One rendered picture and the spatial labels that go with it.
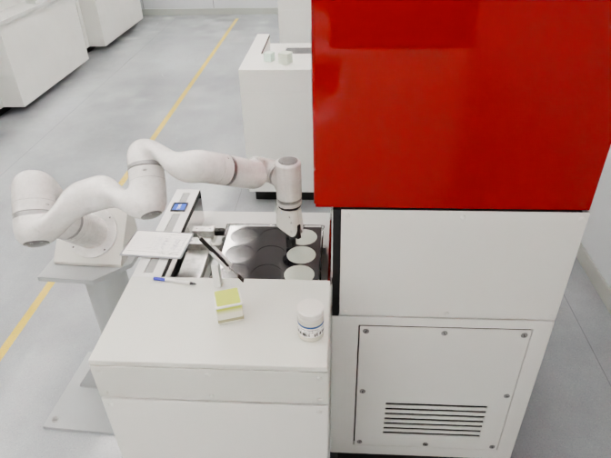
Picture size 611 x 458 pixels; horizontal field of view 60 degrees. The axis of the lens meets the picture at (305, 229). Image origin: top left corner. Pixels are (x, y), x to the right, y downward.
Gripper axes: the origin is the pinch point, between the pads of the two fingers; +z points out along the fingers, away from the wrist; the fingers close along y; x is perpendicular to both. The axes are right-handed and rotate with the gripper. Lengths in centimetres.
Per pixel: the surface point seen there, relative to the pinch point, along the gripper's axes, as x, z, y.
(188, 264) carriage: -32.0, 4.5, -16.5
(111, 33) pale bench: 164, 74, -643
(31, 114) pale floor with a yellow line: 5, 93, -455
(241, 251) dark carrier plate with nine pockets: -14.8, 2.5, -9.3
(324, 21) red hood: -8, -80, 27
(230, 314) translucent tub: -39.3, -7.2, 25.8
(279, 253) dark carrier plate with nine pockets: -5.1, 2.5, 0.1
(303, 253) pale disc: 0.9, 2.3, 5.8
